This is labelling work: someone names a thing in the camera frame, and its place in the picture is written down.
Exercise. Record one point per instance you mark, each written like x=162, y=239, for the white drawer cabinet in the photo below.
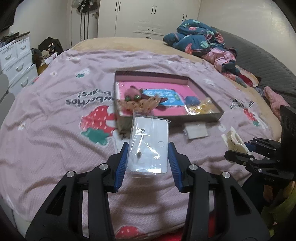
x=17, y=63

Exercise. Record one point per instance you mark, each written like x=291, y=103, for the black bag on floor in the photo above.
x=45, y=50

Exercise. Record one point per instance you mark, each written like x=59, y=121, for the cream cat hair clip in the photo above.
x=234, y=142

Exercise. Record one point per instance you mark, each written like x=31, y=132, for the pink plush toy green eyes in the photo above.
x=133, y=94

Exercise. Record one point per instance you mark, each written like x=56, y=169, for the white earring card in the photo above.
x=148, y=145

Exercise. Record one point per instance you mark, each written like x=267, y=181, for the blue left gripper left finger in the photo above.
x=121, y=166

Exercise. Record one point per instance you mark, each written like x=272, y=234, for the dark floral crumpled quilt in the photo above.
x=198, y=39

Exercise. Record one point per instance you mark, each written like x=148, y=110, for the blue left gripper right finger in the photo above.
x=175, y=167

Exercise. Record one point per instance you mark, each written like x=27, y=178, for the small grey card packet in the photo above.
x=195, y=130

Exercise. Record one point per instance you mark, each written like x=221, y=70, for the grey chair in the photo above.
x=6, y=98

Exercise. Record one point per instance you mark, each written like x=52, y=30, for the white wardrobe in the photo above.
x=144, y=19

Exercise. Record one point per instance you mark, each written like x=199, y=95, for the dark grey headboard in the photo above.
x=273, y=73

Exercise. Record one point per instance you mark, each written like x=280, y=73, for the pink strawberry print blanket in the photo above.
x=65, y=121

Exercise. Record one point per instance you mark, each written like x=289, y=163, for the pink shallow cardboard box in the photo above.
x=175, y=88

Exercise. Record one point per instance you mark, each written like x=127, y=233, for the dark pink hair claw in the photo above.
x=151, y=102

